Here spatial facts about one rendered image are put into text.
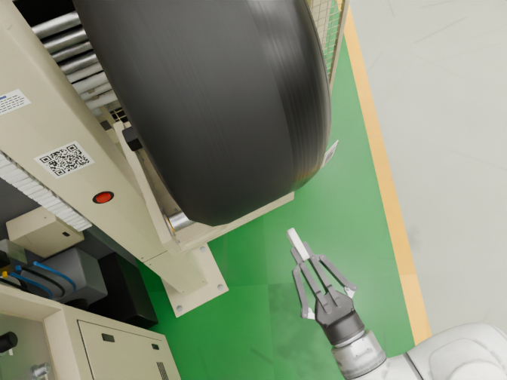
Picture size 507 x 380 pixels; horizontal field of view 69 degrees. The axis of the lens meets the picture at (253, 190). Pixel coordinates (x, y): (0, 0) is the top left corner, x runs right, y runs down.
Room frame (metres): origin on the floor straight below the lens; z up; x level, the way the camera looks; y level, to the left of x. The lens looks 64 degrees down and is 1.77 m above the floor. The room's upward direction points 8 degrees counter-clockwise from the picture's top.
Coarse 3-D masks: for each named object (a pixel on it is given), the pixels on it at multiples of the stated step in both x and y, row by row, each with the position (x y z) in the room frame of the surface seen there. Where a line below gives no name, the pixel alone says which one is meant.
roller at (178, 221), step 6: (180, 210) 0.39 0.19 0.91; (168, 216) 0.38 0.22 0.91; (174, 216) 0.37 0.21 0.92; (180, 216) 0.37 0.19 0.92; (174, 222) 0.36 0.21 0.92; (180, 222) 0.36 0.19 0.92; (186, 222) 0.36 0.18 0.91; (192, 222) 0.36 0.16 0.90; (174, 228) 0.35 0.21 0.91; (180, 228) 0.35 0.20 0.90
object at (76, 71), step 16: (16, 0) 0.88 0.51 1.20; (32, 0) 0.89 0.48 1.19; (48, 0) 0.90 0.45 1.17; (64, 0) 0.91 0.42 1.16; (32, 16) 0.88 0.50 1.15; (48, 16) 0.89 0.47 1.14; (64, 16) 0.80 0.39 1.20; (48, 32) 0.77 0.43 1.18; (64, 32) 0.90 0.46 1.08; (80, 32) 0.79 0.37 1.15; (48, 48) 0.76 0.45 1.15; (64, 48) 0.79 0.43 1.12; (80, 48) 0.79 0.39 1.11; (64, 64) 0.77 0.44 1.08; (80, 64) 0.77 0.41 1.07; (96, 64) 0.80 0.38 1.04; (80, 80) 0.89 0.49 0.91; (96, 80) 0.78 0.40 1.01; (80, 96) 0.77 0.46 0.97; (112, 96) 0.79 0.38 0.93
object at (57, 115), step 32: (0, 0) 0.46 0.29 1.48; (0, 32) 0.40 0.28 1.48; (32, 32) 0.51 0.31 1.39; (0, 64) 0.39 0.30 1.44; (32, 64) 0.40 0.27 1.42; (32, 96) 0.39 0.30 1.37; (64, 96) 0.42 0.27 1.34; (0, 128) 0.37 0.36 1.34; (32, 128) 0.38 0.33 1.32; (64, 128) 0.39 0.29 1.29; (96, 128) 0.46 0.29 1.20; (32, 160) 0.37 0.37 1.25; (96, 160) 0.40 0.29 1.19; (64, 192) 0.36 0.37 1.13; (96, 192) 0.38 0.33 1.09; (128, 192) 0.40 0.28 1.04; (96, 224) 0.36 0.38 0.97; (128, 224) 0.38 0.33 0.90; (160, 256) 0.38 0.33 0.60; (192, 256) 0.46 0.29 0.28; (192, 288) 0.38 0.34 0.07
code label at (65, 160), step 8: (72, 144) 0.39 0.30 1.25; (48, 152) 0.38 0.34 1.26; (56, 152) 0.38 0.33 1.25; (64, 152) 0.38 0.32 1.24; (72, 152) 0.39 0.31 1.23; (80, 152) 0.39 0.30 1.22; (40, 160) 0.37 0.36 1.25; (48, 160) 0.37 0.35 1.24; (56, 160) 0.38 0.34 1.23; (64, 160) 0.38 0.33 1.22; (72, 160) 0.38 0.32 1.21; (80, 160) 0.39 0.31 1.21; (88, 160) 0.39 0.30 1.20; (48, 168) 0.37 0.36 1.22; (56, 168) 0.37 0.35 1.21; (64, 168) 0.38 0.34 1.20; (72, 168) 0.38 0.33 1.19; (80, 168) 0.38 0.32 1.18; (56, 176) 0.37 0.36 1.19
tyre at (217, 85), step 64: (128, 0) 0.44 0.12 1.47; (192, 0) 0.43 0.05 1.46; (256, 0) 0.44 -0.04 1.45; (128, 64) 0.37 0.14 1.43; (192, 64) 0.37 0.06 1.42; (256, 64) 0.37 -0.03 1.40; (320, 64) 0.40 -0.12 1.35; (192, 128) 0.31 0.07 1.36; (256, 128) 0.32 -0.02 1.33; (320, 128) 0.34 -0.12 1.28; (192, 192) 0.26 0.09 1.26; (256, 192) 0.27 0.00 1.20
